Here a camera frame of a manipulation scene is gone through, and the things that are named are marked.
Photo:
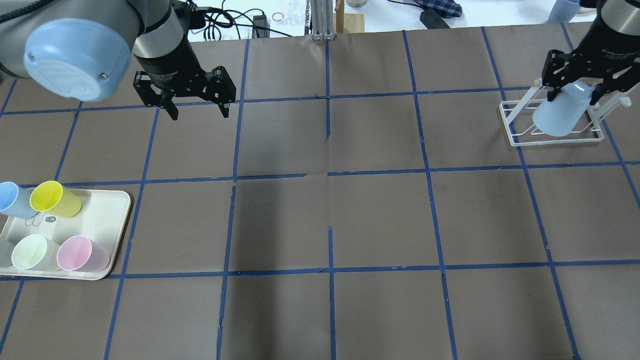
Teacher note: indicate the wooden mug tree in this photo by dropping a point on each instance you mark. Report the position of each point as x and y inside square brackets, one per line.
[347, 23]

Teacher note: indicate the aluminium frame post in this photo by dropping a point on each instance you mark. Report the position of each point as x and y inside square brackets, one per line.
[321, 23]

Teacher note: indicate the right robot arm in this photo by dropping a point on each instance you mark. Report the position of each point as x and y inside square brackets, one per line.
[620, 15]

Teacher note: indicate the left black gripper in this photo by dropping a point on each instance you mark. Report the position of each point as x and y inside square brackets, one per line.
[169, 66]

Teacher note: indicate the pale green plastic cup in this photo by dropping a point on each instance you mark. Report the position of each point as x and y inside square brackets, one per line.
[36, 252]

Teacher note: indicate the pink plastic cup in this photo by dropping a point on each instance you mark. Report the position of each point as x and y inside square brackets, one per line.
[81, 254]

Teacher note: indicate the plaid folded umbrella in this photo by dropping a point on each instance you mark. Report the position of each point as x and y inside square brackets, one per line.
[447, 9]

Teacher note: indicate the white wire cup rack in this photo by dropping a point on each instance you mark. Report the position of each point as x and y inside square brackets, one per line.
[517, 120]

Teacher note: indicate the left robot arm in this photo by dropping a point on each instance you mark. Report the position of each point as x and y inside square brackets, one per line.
[82, 49]

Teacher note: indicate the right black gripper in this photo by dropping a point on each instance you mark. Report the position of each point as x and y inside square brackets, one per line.
[609, 43]

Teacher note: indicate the yellow plastic cup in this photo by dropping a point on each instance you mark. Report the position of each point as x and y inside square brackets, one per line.
[51, 197]

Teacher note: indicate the beige plastic tray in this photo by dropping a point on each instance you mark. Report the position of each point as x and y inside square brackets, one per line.
[103, 219]

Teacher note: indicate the blue-grey cup on desk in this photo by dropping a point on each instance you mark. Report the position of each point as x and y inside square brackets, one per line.
[563, 11]

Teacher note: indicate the light blue plastic cup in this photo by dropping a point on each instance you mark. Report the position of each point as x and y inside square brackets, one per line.
[558, 118]

